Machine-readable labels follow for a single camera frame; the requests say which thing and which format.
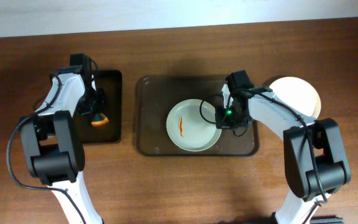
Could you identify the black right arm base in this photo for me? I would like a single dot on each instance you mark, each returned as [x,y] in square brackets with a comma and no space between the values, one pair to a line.
[327,220]

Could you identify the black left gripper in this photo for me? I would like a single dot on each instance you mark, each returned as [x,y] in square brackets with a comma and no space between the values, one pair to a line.
[95,107]

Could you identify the cream white plate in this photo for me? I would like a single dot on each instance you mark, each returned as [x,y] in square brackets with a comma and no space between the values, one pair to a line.
[299,94]

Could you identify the large brown serving tray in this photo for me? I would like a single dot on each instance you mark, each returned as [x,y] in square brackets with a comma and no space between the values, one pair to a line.
[157,95]

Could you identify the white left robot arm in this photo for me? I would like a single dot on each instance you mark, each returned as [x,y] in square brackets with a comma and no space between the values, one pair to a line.
[52,147]

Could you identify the pale green plate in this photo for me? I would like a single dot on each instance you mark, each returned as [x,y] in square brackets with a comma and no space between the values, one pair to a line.
[190,125]

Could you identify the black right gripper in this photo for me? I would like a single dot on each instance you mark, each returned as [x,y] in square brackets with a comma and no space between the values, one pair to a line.
[224,121]

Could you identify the small black tray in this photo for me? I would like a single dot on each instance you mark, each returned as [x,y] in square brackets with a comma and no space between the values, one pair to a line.
[111,82]

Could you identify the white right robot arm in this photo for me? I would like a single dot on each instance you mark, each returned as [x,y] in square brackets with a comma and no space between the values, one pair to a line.
[316,164]

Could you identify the green and orange sponge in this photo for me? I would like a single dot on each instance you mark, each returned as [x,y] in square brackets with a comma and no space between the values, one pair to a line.
[99,119]

